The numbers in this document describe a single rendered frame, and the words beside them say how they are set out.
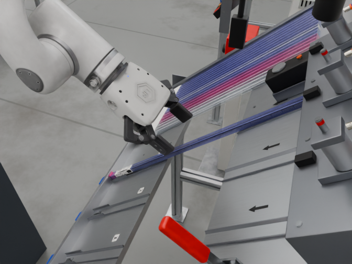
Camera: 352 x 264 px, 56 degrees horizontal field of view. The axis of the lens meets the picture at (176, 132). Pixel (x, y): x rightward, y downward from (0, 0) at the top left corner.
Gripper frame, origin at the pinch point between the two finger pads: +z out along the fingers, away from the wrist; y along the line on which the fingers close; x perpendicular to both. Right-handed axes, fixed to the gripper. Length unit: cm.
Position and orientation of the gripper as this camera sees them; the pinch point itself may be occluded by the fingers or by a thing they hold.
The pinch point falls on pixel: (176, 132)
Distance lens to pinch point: 63.8
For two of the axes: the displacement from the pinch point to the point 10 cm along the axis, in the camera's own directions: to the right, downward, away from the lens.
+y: 3.9, -6.8, 6.3
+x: -5.5, 3.7, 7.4
